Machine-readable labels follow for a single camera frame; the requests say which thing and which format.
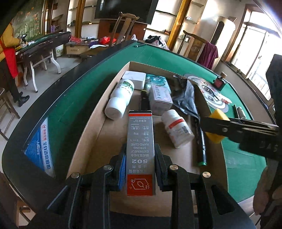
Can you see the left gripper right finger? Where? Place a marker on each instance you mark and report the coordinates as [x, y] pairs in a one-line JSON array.
[[198, 201]]

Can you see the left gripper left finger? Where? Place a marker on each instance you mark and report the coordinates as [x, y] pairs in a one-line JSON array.
[[83, 200]]

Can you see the white tube with black cap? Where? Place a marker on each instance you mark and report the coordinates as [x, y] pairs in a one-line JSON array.
[[239, 113]]

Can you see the black marker green end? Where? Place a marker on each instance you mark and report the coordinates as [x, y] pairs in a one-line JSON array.
[[200, 140]]

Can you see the clear packet with red item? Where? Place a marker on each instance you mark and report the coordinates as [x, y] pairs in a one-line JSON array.
[[223, 99]]

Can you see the grey 502 glue box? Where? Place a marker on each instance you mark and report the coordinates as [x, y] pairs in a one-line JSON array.
[[140, 155]]

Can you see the white pill bottle red label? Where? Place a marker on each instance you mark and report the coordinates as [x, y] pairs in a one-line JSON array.
[[177, 128]]

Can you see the black foil pouch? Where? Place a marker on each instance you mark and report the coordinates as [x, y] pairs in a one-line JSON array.
[[184, 96]]

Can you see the white medicine box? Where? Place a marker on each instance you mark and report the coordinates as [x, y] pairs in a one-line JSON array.
[[160, 100]]

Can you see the white bottle green label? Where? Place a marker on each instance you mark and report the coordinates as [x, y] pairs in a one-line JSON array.
[[119, 99]]

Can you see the person right hand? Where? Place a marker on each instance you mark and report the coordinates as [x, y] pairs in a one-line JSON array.
[[261, 199]]

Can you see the round grey table centre panel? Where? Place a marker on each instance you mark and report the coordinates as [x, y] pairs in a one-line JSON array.
[[208, 92]]

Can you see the blue white sticker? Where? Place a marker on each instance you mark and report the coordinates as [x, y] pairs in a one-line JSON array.
[[39, 152]]

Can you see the black ink bottle with cork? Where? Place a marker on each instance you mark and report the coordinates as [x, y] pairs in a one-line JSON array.
[[220, 82]]

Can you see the cardboard box tray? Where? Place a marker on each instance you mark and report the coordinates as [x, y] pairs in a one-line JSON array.
[[103, 138]]

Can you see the maroon garment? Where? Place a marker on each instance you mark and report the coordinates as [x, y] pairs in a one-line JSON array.
[[208, 55]]

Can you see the black marker in box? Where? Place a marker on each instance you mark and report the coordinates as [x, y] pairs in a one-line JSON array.
[[144, 103]]

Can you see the wooden chair with garment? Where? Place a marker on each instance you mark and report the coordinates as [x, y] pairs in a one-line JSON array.
[[195, 46]]

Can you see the teal tissue packet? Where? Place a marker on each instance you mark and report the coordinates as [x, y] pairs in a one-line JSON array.
[[155, 80]]

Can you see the white standing air conditioner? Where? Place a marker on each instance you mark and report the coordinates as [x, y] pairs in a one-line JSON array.
[[222, 36]]

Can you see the white charger box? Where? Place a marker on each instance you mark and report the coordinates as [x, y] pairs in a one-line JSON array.
[[138, 79]]

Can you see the pile of clothes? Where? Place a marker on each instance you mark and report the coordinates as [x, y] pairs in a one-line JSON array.
[[157, 41]]

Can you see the black flat television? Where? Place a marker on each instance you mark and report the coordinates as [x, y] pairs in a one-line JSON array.
[[110, 9]]

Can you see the person in yellow jacket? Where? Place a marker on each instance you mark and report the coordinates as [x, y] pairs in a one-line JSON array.
[[9, 68]]

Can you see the wooden chair near television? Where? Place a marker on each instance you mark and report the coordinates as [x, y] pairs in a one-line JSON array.
[[129, 22]]

